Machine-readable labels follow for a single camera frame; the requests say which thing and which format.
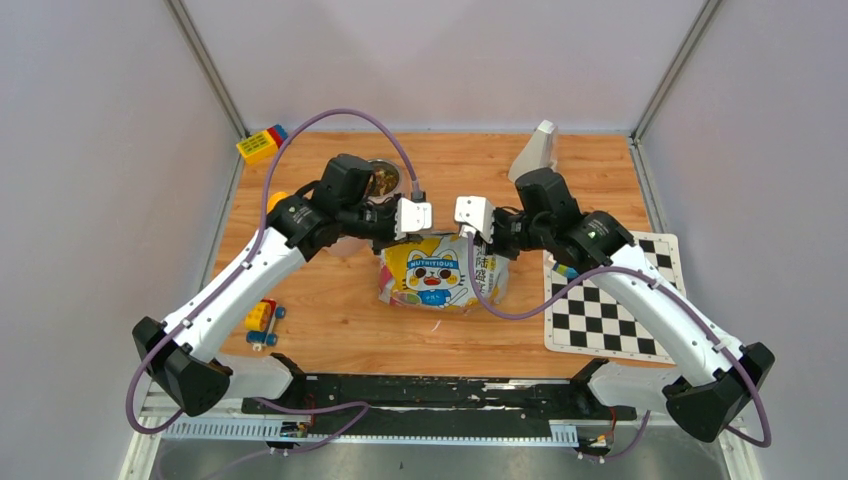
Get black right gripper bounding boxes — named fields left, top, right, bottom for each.
left=470, top=207, right=550, bottom=261

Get pet food bag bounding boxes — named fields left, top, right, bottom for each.
left=378, top=233, right=510, bottom=312

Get yellow food scoop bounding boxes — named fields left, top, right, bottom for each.
left=266, top=191, right=289, bottom=214

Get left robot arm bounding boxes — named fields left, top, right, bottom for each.
left=132, top=154, right=417, bottom=417

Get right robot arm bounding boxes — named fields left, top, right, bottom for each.
left=465, top=168, right=775, bottom=448

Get steel bowl far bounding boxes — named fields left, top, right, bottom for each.
left=367, top=159, right=402, bottom=199

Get pink double bowl stand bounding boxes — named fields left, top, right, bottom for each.
left=327, top=162, right=408, bottom=257

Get green white blue blocks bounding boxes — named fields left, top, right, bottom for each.
left=551, top=262, right=579, bottom=281

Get white metronome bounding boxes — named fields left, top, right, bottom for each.
left=507, top=120, right=559, bottom=182

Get checkerboard mat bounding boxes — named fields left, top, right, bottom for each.
left=543, top=231, right=686, bottom=365

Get yellow red blue block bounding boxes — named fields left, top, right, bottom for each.
left=236, top=124, right=289, bottom=166

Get yellow red toy block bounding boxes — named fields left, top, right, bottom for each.
left=244, top=298, right=287, bottom=352

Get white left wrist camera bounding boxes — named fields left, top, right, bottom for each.
left=394, top=196, right=433, bottom=240

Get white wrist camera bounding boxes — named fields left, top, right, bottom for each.
left=394, top=196, right=433, bottom=240
left=454, top=196, right=495, bottom=244

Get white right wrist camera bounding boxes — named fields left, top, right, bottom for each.
left=454, top=196, right=495, bottom=244

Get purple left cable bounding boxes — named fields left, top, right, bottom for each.
left=125, top=108, right=425, bottom=457

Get purple cable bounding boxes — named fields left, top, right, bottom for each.
left=466, top=228, right=774, bottom=464
left=125, top=108, right=425, bottom=457

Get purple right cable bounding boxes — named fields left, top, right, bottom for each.
left=466, top=228, right=774, bottom=464

